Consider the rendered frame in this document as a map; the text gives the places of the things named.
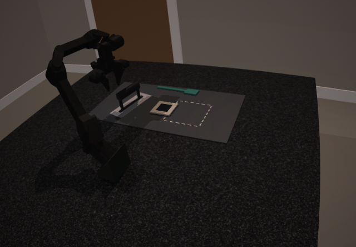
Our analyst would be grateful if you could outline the tan square tile with black center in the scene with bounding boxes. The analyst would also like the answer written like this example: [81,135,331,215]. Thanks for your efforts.
[150,101,178,116]

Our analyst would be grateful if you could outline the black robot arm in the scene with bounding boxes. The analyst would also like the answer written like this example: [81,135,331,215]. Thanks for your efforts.
[45,29,125,168]

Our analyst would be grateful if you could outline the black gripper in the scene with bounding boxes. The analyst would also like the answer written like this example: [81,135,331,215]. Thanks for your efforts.
[89,55,129,91]

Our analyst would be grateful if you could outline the green small trowel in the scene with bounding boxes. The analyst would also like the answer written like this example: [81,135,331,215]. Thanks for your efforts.
[157,86,199,95]

